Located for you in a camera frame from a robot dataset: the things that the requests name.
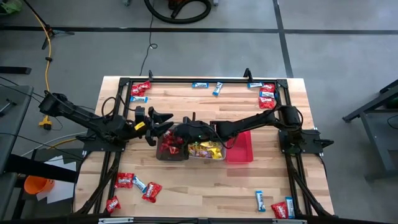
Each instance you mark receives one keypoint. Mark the small metal tool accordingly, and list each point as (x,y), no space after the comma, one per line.
(7,105)

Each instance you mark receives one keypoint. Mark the silver aluminium extrusion piece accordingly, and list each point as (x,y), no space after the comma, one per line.
(115,220)
(289,221)

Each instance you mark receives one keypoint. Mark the black beam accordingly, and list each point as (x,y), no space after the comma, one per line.
(40,169)

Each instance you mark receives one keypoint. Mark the dark metal side table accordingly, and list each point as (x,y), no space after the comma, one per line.
(367,107)

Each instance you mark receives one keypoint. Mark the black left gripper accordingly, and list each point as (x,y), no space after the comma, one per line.
(140,130)

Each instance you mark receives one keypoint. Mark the yellow Sour Patch candy bag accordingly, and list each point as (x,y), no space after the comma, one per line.
(209,144)
(202,153)
(215,153)
(193,150)

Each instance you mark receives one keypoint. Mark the orange bucket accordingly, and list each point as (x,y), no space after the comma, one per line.
(37,185)

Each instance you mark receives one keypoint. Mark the white paper sheets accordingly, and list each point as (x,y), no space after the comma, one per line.
(60,191)

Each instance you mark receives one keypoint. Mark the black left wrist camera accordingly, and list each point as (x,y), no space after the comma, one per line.
(140,113)

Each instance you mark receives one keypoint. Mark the light grey plastic bin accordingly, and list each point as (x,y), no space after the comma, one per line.
(224,154)

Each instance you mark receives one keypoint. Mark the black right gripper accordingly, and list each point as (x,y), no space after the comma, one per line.
(202,130)

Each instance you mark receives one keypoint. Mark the black tripod stand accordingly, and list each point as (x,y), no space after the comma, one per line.
(49,30)

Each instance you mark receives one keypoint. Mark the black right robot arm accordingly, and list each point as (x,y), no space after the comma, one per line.
(248,123)

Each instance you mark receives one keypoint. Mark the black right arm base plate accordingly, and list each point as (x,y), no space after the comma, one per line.
(308,144)

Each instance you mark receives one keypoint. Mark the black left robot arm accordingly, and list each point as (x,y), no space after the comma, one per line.
(93,121)

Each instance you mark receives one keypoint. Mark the black aluminium table frame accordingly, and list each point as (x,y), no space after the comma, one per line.
(174,80)

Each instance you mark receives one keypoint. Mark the smoky grey translucent plastic bin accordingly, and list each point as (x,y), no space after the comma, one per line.
(164,157)

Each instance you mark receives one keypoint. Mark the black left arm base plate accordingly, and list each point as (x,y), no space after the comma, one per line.
(102,146)

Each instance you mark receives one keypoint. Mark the green crumpled object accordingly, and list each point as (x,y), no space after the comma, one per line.
(11,6)

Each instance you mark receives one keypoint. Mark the black frame clamp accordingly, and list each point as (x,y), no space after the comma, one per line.
(247,74)
(150,75)

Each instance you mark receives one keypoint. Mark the pink translucent plastic bin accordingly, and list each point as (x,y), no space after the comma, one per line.
(241,152)

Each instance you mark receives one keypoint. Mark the grey side table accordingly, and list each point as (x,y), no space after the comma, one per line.
(15,137)

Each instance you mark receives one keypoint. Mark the black flat bar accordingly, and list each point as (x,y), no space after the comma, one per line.
(15,70)

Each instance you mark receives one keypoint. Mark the orange vacuum cleaner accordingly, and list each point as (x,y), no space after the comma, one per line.
(175,3)

